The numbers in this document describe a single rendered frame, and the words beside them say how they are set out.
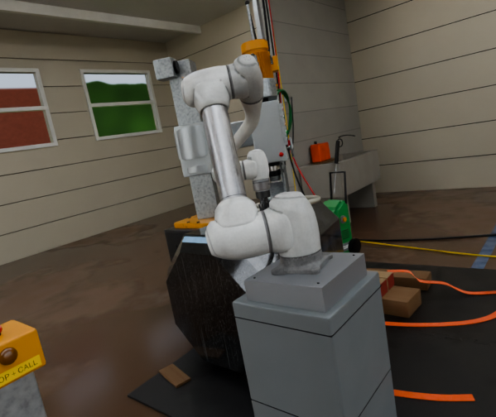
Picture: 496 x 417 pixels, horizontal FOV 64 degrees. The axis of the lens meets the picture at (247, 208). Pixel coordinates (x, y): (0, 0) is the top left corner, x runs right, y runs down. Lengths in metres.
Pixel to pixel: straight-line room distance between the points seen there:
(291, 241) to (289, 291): 0.17
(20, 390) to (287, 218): 0.88
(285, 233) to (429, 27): 6.11
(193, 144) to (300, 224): 1.96
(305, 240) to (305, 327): 0.29
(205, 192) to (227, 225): 1.94
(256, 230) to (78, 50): 8.15
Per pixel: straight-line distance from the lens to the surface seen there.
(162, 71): 3.27
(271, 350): 1.46
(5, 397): 0.94
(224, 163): 1.45
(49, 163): 8.42
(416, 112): 7.20
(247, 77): 1.59
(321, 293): 1.27
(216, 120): 1.52
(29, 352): 0.91
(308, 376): 1.42
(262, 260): 2.19
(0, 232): 8.07
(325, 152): 5.91
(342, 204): 4.14
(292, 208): 1.35
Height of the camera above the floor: 1.36
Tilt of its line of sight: 10 degrees down
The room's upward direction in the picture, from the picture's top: 10 degrees counter-clockwise
